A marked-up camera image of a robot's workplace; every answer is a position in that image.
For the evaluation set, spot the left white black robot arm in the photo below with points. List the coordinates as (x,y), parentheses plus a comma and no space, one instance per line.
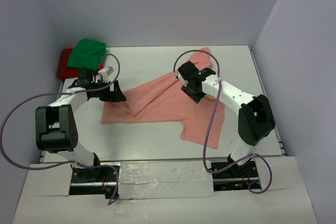
(56,130)

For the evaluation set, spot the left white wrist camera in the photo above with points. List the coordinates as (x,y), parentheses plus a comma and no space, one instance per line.
(104,72)

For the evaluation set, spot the red folded t-shirt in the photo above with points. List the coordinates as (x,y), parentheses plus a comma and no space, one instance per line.
(65,72)

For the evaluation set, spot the salmon pink t-shirt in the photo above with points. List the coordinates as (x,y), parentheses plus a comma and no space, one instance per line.
(162,100)

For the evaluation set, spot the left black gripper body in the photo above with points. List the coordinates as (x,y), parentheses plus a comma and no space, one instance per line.
(106,95)

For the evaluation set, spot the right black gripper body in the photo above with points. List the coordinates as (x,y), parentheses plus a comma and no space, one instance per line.
(196,95)

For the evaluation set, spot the silver tape patch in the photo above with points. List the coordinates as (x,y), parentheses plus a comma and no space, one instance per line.
(166,179)

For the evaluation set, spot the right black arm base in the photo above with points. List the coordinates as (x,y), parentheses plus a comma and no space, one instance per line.
(237,180)

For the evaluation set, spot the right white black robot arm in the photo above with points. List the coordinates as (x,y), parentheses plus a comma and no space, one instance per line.
(254,114)

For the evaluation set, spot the green folded t-shirt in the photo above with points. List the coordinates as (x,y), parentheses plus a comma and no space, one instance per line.
(87,54)

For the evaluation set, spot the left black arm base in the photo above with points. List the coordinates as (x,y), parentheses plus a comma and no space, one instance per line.
(98,181)

